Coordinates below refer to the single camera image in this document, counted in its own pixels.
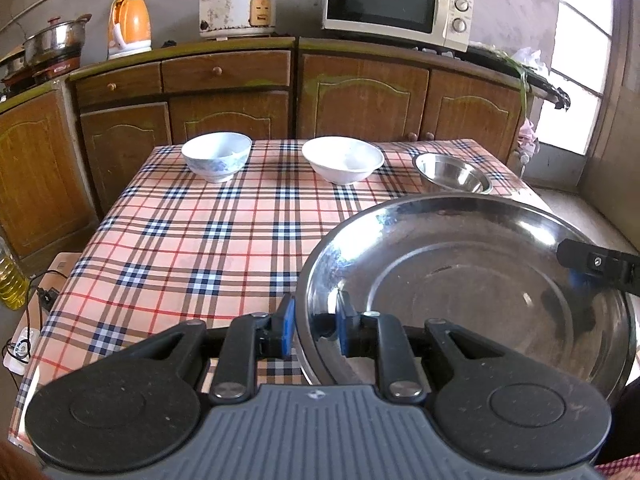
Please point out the steel bowl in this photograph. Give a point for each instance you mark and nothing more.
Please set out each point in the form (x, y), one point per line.
(450, 172)

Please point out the lidded steel pot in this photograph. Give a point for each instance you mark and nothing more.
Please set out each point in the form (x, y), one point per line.
(55, 42)

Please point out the orange electric kettle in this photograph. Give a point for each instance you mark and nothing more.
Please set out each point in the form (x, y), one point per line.
(132, 25)

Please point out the blue patterned white bowl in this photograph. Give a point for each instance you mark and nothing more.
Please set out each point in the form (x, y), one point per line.
(216, 157)

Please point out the plaid tablecloth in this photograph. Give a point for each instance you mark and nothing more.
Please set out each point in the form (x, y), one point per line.
(200, 250)

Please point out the clear plastic bag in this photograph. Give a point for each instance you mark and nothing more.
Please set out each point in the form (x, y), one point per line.
(530, 60)

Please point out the glass window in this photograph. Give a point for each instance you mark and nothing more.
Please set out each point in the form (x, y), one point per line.
(580, 60)

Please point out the low wooden cabinet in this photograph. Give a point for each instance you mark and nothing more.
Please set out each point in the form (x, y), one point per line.
(40, 160)

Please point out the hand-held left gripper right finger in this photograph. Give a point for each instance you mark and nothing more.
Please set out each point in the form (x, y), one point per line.
(344, 332)

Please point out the cooking oil bottle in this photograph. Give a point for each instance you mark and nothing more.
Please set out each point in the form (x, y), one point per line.
(11, 280)

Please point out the large steel basin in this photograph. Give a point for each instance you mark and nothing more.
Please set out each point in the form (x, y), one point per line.
(460, 270)

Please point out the black power adapter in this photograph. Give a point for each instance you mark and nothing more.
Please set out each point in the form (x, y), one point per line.
(47, 296)

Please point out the plain white bowl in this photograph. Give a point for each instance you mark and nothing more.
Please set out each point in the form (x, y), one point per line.
(342, 160)

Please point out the white floor power strip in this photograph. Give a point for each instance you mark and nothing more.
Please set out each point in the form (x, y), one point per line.
(20, 352)

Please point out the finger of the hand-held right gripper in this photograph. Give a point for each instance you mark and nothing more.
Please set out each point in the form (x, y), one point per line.
(600, 265)

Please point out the wooden cabinet with drawers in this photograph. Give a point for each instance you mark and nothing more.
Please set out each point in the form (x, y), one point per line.
(220, 75)

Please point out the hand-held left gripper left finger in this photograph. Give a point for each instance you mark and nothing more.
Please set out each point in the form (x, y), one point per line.
(286, 332)

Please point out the green onion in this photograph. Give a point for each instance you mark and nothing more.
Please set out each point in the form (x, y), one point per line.
(522, 85)

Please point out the small steel pot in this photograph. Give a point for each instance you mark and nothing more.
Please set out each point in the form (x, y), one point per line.
(12, 67)

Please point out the red induction cooker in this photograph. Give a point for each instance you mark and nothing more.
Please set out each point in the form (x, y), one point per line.
(57, 65)

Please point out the two-door wooden cabinet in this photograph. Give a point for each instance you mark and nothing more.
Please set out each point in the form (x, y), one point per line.
(360, 100)

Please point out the cream microwave oven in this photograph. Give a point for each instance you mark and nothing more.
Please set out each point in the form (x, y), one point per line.
(385, 2)

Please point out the white rice cooker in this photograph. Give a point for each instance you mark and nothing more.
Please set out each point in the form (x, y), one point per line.
(235, 10)

